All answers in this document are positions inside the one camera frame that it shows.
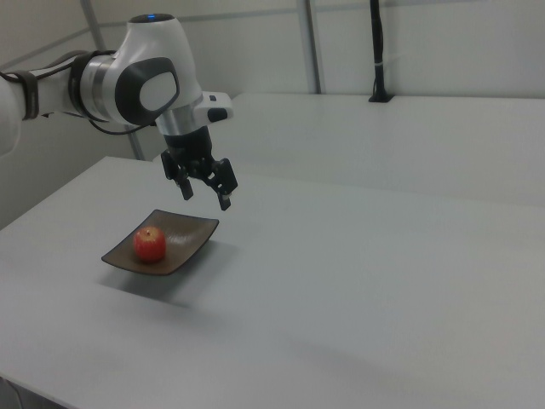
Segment upright grey metal frame post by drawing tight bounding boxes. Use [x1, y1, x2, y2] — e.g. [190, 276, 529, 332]
[303, 0, 322, 94]

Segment black vertical cable pole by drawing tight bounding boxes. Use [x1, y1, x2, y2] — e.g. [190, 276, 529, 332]
[369, 0, 387, 99]

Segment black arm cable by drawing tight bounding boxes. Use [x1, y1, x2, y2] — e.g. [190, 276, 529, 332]
[84, 113, 159, 136]

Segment red apple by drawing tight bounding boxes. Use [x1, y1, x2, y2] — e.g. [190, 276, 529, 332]
[132, 226, 167, 263]

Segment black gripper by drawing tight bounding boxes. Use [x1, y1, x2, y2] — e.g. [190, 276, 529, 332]
[160, 127, 238, 212]

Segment brown square ceramic plate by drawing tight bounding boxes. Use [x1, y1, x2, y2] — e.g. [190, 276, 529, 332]
[100, 208, 221, 278]

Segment dark strap on arm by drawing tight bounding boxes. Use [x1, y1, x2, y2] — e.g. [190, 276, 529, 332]
[14, 70, 43, 121]

